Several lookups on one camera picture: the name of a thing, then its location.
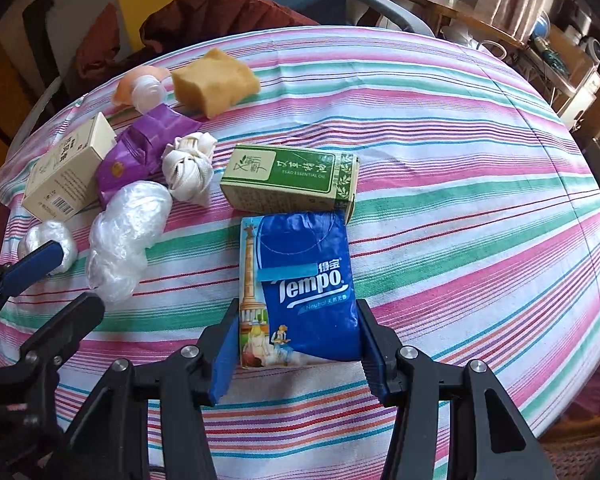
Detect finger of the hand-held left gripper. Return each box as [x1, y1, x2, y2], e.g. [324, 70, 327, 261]
[0, 240, 66, 332]
[19, 292, 106, 387]

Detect striped tablecloth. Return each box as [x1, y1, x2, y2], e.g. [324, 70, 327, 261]
[0, 25, 600, 480]

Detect large crumpled clear plastic bag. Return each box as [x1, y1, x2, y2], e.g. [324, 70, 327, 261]
[85, 180, 174, 304]

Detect blue tissue pack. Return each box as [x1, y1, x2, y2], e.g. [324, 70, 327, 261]
[237, 210, 356, 369]

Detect cluttered shelf unit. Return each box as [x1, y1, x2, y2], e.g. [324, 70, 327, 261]
[524, 10, 600, 132]

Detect pink blanket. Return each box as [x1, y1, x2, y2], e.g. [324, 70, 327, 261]
[572, 200, 600, 480]

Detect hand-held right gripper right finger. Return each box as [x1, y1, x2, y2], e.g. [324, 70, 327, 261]
[356, 299, 557, 480]

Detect black chair back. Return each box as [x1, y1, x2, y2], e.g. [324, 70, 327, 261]
[22, 0, 57, 88]

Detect yellow sponge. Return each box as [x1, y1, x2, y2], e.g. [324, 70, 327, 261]
[171, 48, 261, 119]

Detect small clear plastic bag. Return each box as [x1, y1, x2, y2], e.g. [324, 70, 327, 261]
[19, 221, 79, 277]

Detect cream carton box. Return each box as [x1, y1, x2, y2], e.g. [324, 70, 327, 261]
[21, 112, 117, 222]

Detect wooden desk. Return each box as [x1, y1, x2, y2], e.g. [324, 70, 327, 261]
[364, 0, 527, 52]

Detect orange bottle with clear cap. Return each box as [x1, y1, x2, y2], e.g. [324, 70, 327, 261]
[115, 65, 174, 114]

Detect green carton box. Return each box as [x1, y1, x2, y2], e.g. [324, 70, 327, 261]
[219, 143, 361, 224]

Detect maroon puffer jacket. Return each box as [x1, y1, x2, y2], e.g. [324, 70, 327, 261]
[75, 0, 322, 82]

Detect purple foil packet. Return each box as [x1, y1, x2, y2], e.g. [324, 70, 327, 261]
[96, 105, 202, 209]

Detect white knotted band bundle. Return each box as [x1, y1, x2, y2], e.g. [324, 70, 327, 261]
[161, 131, 217, 207]

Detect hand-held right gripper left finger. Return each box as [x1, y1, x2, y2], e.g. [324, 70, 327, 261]
[50, 303, 241, 480]

